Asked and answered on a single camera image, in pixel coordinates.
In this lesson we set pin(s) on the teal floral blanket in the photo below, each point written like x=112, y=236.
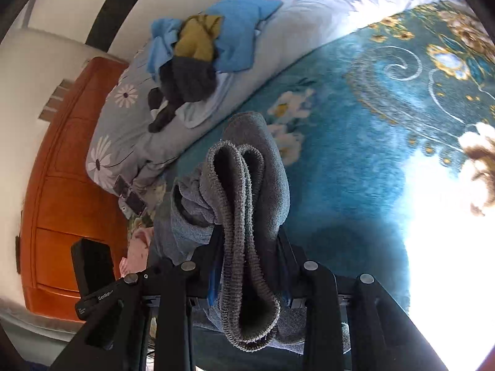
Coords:
x=348, y=162

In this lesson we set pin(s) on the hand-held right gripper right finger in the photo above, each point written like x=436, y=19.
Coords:
x=294, y=266

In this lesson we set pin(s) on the wooden headboard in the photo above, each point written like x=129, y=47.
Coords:
x=77, y=162

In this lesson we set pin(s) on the smartphone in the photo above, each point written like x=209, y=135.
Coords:
x=134, y=202

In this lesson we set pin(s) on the row of boxes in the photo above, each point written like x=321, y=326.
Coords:
x=56, y=98

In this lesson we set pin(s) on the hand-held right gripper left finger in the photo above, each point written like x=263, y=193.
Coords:
x=201, y=259

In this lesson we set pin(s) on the blue garment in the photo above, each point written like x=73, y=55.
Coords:
x=239, y=27

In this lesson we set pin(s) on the white wardrobe with black stripe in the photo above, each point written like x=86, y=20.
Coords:
x=77, y=7

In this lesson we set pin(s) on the pink fleece cloth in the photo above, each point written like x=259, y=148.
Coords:
x=139, y=247

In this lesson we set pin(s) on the grey sweatshirt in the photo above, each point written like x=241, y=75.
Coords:
x=251, y=162

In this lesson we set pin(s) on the daisy print grey-blue quilt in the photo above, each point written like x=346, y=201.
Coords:
x=127, y=123

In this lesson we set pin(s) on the dark grey garment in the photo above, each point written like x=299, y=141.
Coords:
x=193, y=81

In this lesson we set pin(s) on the yellow garment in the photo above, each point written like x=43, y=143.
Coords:
x=197, y=38

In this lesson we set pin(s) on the black garment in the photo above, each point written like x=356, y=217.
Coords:
x=160, y=118

